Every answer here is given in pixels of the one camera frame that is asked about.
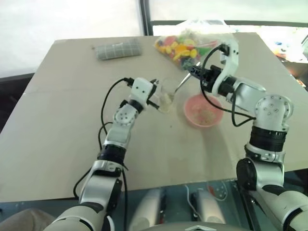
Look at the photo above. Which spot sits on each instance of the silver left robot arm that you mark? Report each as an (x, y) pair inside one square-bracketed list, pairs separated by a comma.
[(120, 134)]

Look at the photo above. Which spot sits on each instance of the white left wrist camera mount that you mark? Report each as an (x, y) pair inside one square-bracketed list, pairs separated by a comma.
[(142, 89)]

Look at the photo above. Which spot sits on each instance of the oatmeal heap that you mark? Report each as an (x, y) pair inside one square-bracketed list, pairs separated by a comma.
[(166, 102), (205, 116)]

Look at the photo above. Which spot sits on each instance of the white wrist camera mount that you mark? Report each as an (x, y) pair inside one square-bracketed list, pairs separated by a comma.
[(229, 60), (142, 89)]

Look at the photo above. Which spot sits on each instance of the metal spoon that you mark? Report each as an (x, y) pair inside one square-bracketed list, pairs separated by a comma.
[(183, 81)]

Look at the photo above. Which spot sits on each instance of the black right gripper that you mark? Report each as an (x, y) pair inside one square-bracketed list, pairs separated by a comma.
[(209, 76)]

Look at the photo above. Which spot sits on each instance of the cluttered white side table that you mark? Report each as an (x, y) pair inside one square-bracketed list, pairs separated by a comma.
[(291, 48)]

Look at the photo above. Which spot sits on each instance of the silver robot leg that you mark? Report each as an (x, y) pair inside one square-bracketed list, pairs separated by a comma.
[(210, 207), (154, 207)]

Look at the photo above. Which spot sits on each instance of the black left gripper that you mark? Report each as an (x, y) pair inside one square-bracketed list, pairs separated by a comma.
[(154, 92)]

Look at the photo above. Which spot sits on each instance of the pink bowl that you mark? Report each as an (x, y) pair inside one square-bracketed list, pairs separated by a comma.
[(204, 106)]

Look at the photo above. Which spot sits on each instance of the clear glass mug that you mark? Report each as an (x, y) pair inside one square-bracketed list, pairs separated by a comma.
[(168, 96)]

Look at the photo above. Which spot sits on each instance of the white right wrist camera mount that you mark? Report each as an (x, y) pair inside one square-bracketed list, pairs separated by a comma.
[(229, 60)]

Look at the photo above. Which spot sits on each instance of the grey checked rolled cloth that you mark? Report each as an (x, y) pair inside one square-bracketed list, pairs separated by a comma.
[(119, 49)]

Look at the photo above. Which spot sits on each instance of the black window post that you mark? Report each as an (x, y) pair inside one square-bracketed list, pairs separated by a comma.
[(146, 16)]

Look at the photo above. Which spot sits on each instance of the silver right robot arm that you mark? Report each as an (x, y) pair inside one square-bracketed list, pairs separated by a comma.
[(267, 125)]

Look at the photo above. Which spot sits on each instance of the clear bag of colourful toys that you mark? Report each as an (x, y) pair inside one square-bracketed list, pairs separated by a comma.
[(183, 45)]

